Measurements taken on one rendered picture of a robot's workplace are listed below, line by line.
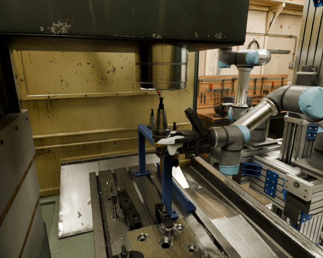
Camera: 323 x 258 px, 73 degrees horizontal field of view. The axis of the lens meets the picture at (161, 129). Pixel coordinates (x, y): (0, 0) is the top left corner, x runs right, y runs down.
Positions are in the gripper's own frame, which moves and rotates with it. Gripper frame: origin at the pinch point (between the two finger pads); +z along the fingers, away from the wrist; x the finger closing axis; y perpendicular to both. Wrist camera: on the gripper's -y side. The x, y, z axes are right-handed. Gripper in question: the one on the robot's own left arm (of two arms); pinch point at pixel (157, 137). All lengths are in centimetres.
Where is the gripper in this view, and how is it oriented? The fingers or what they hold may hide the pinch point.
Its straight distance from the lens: 72.2
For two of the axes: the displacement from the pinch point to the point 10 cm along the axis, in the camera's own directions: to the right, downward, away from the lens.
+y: -0.1, 9.6, 2.7
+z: -9.4, 0.8, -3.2
